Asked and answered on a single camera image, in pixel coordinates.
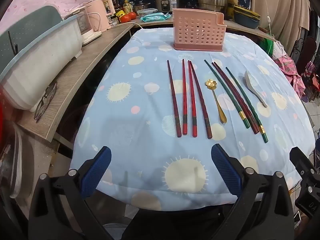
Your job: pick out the dark sauce bottle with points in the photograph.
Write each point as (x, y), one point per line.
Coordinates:
(116, 3)

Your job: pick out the blue wet wipes pack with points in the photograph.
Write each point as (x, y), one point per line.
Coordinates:
(155, 17)

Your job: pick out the wooden counter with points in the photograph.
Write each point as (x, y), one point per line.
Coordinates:
(75, 75)

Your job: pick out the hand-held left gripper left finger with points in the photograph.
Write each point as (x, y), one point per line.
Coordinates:
(96, 172)

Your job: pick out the clear food container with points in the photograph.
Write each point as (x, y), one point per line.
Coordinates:
(147, 11)

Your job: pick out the eyeglasses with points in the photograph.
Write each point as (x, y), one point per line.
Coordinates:
(50, 91)

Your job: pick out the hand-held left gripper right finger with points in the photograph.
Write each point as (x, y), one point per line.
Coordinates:
(226, 170)

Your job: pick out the dark red chopstick green band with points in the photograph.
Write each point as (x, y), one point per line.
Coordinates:
(200, 97)
(173, 97)

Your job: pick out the gold flower spoon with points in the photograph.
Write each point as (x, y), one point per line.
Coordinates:
(222, 116)

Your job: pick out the pink perforated utensil basket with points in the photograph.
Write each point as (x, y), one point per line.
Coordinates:
(195, 30)

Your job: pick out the brown loofah sponge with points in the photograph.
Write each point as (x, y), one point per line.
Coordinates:
(232, 0)

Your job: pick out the glass kettle white base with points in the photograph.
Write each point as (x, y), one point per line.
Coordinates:
(87, 36)

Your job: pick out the pink pineapple print cloth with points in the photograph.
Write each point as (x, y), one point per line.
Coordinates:
(290, 72)

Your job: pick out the green chopstick gold band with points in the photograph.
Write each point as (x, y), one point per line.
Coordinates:
(262, 129)
(226, 92)

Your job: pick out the soap pump bottle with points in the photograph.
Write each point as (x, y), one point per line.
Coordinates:
(128, 7)

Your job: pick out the white dish drainer box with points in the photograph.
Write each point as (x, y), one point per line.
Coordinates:
(37, 67)

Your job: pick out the beige curtain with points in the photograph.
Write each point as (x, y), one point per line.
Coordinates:
(282, 5)

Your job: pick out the small steel pot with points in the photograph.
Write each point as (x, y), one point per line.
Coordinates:
(141, 6)

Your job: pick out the bright red chopstick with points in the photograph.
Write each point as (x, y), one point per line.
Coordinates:
(184, 100)
(192, 100)

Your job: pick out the white ceramic spoon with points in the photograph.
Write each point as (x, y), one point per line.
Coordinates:
(250, 80)

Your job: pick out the blue bowl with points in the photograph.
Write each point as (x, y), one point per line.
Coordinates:
(246, 22)

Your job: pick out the red tomato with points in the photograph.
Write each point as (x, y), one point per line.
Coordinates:
(124, 18)
(133, 15)

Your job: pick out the yellow packet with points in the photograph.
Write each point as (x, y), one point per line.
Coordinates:
(120, 13)

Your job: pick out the green plastic item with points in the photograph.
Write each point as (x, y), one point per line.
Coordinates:
(270, 45)

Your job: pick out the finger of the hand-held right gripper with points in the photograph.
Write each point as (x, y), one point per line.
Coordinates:
(303, 165)

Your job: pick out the pink electric kettle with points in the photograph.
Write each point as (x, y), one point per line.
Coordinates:
(100, 10)

